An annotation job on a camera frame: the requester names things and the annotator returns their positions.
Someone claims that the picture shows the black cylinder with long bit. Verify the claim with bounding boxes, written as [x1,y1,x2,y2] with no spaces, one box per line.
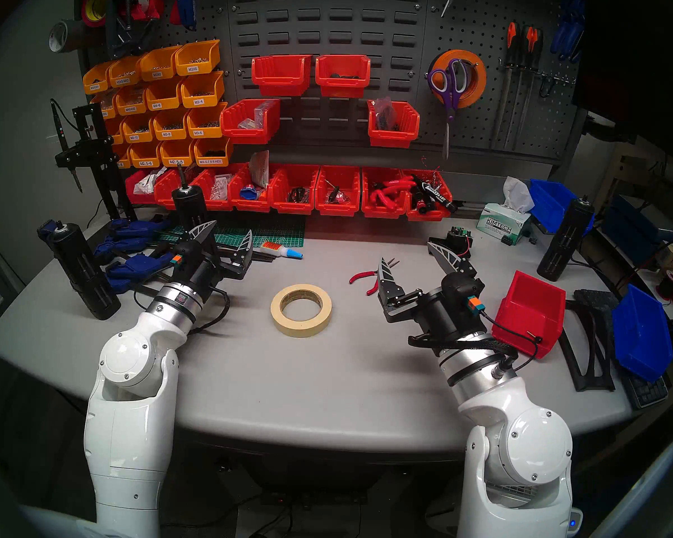
[171,163,208,229]

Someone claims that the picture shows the yellow bin labelled M4-6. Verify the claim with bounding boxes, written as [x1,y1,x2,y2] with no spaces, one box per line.
[144,77,184,112]

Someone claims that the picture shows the beige masking tape roll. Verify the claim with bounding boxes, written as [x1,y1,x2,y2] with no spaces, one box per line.
[270,284,333,338]

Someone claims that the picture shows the yellow bin labelled HEX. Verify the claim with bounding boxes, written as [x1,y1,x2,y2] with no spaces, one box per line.
[193,136,233,168]

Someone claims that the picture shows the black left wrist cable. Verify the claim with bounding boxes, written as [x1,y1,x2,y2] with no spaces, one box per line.
[190,285,232,335]

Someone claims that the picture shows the orange tape roll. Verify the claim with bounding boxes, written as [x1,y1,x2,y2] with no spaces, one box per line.
[429,49,487,109]

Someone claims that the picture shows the small blue storage bin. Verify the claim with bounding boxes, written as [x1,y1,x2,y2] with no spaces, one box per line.
[530,178,579,235]

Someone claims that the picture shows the yellow bin labelled M3-4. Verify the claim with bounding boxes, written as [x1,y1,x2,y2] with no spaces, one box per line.
[179,71,225,109]

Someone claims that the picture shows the yellow bin labelled M3-8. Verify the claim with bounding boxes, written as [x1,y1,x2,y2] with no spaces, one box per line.
[153,110,190,141]

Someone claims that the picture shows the large blue storage bin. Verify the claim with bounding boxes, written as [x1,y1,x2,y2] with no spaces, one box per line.
[611,285,673,383]

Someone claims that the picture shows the black metal stand frame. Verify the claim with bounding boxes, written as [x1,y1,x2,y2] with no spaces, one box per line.
[55,103,138,221]

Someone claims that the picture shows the red plastic storage bin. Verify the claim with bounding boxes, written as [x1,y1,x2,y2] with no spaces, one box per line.
[367,100,421,149]
[492,271,567,359]
[191,167,236,211]
[314,166,365,217]
[153,167,194,210]
[407,170,455,222]
[227,163,275,212]
[269,164,320,215]
[315,55,372,99]
[220,98,281,145]
[125,170,160,205]
[361,167,413,219]
[251,55,312,98]

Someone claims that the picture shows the yellow bin labelled M4X4X6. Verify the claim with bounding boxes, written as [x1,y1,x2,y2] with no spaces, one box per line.
[115,86,148,116]

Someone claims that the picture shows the purple handled scissors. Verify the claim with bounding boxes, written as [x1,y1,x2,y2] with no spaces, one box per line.
[428,58,470,160]

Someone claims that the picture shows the yellow bin labelled M3X8 BAD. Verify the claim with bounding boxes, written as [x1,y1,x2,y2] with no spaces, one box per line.
[108,55,144,88]

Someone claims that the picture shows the red handled needle pliers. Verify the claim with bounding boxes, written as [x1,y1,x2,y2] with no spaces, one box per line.
[349,258,400,296]

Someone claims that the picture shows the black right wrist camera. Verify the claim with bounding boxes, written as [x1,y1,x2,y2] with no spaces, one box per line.
[442,271,486,316]

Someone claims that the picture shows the red tape roll yellow core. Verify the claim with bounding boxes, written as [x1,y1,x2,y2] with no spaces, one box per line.
[80,0,116,27]

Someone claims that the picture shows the blue handled tool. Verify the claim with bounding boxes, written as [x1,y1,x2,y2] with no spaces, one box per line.
[551,0,587,61]

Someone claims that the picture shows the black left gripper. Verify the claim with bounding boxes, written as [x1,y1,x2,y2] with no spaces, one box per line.
[175,220,253,295]

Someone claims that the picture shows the white crumpled plastic bag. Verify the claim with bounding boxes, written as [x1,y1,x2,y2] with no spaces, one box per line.
[137,168,169,194]

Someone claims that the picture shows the yellow bin labelled M2.5-6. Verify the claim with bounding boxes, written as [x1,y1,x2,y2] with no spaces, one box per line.
[129,142,160,169]

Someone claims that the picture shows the clear bag with black parts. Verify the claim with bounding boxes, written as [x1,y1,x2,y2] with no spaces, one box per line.
[373,97,399,131]

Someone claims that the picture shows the yellow bin labelled M4X6X5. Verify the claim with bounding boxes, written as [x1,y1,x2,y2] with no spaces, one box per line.
[93,90,118,120]

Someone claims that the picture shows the black keyboard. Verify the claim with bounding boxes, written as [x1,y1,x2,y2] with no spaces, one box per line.
[623,372,669,410]

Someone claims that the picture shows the black labelled tube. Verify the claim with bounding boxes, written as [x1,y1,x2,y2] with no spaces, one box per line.
[412,175,459,214]

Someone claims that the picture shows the grey duct tape roll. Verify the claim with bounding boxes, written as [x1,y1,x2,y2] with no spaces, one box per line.
[48,18,90,54]

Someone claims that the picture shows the yellow bin labelled M2.5-5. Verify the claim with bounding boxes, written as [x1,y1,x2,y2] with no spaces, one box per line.
[158,140,196,168]

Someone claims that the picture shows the Kimtech tissue box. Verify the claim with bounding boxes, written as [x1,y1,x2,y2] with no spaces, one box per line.
[477,177,534,246]

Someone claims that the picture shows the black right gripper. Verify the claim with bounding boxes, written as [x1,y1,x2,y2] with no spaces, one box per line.
[377,240,486,344]

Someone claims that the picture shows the yellow bin labelled M3X6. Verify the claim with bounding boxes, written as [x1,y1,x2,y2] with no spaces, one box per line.
[174,39,221,76]

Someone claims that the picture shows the black battery holder with wires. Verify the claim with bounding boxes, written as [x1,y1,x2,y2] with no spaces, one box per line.
[428,226,474,261]

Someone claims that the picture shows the orange black handled file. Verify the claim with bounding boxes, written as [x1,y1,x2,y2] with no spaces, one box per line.
[510,26,541,151]
[491,21,521,148]

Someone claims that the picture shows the clear plastic parts bag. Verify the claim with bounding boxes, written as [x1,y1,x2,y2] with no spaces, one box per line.
[238,101,274,129]

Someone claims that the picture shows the green cutting mat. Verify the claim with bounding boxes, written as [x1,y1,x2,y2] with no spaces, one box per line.
[157,215,306,249]

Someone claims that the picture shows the grey perforated pegboard panel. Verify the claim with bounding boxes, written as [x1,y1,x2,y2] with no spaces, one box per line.
[415,0,587,156]
[76,0,231,168]

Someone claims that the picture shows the grey louvred wall panel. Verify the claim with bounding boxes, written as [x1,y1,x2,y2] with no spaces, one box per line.
[227,0,427,151]

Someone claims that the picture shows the yellow bin labelled M3-12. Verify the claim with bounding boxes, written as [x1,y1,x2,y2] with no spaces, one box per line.
[122,114,155,144]

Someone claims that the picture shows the yellow bin labelled M3-6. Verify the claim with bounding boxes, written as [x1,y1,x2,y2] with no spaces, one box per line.
[186,103,228,140]

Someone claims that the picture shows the white glue bottle blue cap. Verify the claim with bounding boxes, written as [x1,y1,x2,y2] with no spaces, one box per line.
[256,242,303,260]

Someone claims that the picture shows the black ribbed cylinder tool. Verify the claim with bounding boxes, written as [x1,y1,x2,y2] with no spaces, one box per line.
[537,195,595,282]
[48,220,122,321]

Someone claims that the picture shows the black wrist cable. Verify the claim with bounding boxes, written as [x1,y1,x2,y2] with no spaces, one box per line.
[190,285,232,335]
[409,313,542,378]

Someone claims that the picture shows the user manual in bag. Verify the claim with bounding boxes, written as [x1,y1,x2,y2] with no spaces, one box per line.
[249,150,271,189]

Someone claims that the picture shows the black monitor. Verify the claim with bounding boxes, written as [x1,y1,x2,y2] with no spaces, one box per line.
[572,0,673,156]

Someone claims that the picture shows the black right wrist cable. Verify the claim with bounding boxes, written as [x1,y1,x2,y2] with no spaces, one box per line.
[409,313,542,378]

